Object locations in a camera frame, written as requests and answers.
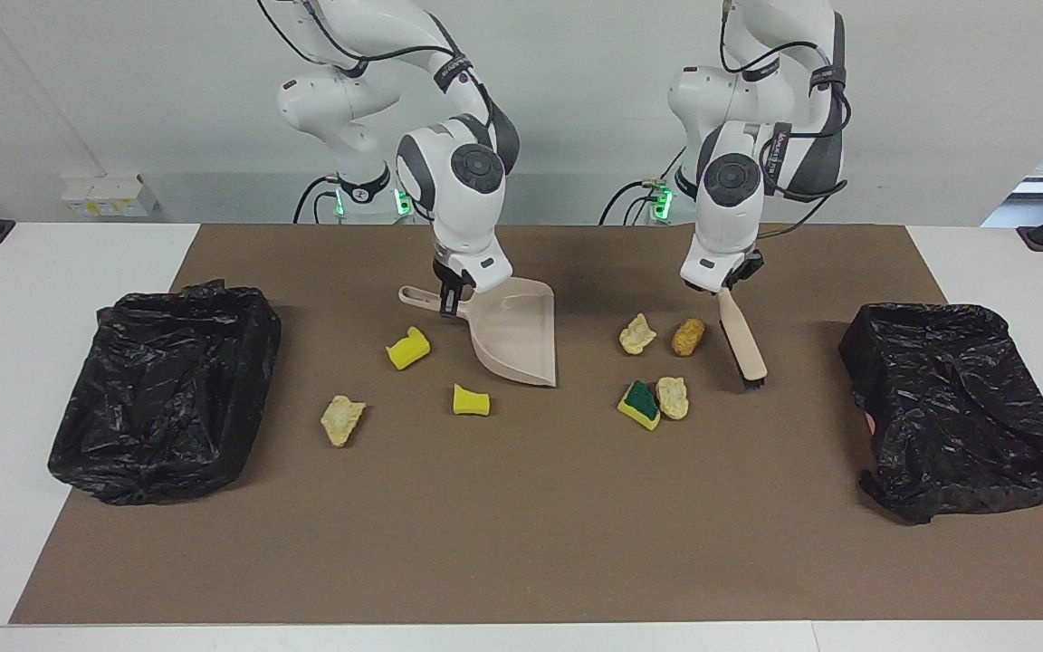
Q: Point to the black bag bin pink edge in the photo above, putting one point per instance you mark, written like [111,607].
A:
[956,417]

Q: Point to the green and yellow sponge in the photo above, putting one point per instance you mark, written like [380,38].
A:
[639,407]

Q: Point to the pale angular bread chunk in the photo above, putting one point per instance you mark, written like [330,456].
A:
[341,421]

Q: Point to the brown table mat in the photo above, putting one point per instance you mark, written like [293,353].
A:
[521,561]

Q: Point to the beige plastic dustpan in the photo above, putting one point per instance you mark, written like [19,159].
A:
[512,335]

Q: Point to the white power strip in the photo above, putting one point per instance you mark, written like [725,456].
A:
[105,195]

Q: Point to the golden brown bread roll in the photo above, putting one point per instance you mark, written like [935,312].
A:
[688,338]

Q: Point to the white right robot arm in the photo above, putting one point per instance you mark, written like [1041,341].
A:
[463,195]

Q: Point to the black bag lined bin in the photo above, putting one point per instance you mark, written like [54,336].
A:
[159,398]

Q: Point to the pale bread slice piece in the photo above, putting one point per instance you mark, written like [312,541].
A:
[637,335]

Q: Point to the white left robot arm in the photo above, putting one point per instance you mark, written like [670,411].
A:
[730,199]

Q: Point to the small yellow sponge piece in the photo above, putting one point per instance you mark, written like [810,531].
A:
[472,400]

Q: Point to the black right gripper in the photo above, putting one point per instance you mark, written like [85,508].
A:
[447,272]

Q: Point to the large notched yellow sponge piece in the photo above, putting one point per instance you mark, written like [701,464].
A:
[408,349]

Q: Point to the pale rounded bread piece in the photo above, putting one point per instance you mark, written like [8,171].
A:
[673,398]

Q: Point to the beige hand brush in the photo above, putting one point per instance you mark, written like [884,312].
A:
[743,340]

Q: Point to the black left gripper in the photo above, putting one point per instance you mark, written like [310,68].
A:
[743,270]

